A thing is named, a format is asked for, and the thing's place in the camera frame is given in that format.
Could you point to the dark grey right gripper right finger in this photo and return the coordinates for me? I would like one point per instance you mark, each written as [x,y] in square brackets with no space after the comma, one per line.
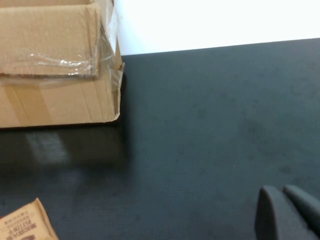
[305,202]

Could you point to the tan printed biscuit packet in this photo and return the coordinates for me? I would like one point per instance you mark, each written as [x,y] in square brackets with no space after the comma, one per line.
[21,223]

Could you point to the taped open cardboard box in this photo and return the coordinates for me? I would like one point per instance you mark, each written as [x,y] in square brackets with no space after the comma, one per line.
[50,100]

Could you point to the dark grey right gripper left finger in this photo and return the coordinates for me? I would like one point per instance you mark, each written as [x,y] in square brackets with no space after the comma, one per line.
[275,220]

